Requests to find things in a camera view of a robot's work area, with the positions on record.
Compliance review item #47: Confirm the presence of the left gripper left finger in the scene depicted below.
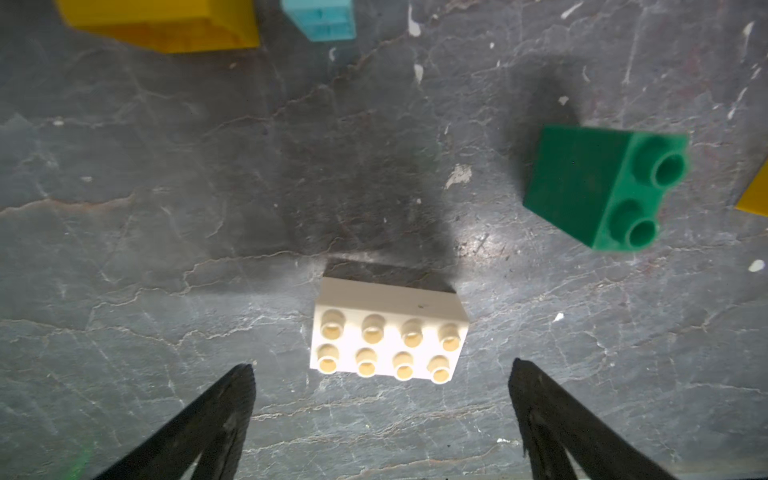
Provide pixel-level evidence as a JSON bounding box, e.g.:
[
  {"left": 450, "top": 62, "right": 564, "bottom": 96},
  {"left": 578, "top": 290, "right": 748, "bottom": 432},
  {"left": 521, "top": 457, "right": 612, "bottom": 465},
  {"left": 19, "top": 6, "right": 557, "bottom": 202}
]
[{"left": 98, "top": 363, "right": 256, "bottom": 479}]

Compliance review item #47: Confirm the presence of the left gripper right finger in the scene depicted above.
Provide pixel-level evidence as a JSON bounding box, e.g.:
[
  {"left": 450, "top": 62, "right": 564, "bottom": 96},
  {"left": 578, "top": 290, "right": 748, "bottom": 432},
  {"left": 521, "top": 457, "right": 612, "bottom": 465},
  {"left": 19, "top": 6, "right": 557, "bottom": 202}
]
[{"left": 508, "top": 358, "right": 673, "bottom": 479}]

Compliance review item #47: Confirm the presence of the white long lego brick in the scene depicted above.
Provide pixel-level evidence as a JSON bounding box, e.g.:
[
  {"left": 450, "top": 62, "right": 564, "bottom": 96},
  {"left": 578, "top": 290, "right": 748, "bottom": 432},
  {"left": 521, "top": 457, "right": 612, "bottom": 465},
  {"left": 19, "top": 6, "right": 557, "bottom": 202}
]
[{"left": 309, "top": 277, "right": 469, "bottom": 385}]

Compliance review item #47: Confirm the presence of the green lego brick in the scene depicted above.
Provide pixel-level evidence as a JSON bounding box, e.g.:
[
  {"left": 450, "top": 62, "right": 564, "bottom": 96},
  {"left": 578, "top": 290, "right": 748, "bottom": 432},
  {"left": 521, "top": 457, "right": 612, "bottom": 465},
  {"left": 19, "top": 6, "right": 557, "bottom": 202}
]
[{"left": 523, "top": 124, "right": 689, "bottom": 252}]

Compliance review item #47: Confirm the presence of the yellow stepped lego brick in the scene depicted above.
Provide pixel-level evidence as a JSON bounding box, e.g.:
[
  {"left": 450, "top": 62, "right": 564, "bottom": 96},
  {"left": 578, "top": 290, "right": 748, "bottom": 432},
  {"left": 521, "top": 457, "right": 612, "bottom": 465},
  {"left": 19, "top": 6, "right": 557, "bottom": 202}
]
[{"left": 735, "top": 160, "right": 768, "bottom": 217}]

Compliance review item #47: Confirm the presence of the small yellow lego brick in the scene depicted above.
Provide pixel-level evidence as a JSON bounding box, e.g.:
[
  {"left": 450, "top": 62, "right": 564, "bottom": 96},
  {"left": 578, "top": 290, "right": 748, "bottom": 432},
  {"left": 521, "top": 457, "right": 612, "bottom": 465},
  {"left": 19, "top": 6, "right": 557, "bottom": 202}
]
[{"left": 56, "top": 0, "right": 261, "bottom": 53}]

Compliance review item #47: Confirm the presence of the cyan lego brick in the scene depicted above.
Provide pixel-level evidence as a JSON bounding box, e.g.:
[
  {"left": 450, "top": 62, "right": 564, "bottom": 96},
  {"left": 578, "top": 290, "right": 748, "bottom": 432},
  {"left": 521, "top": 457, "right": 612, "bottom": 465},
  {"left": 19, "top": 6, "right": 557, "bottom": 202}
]
[{"left": 280, "top": 0, "right": 356, "bottom": 42}]

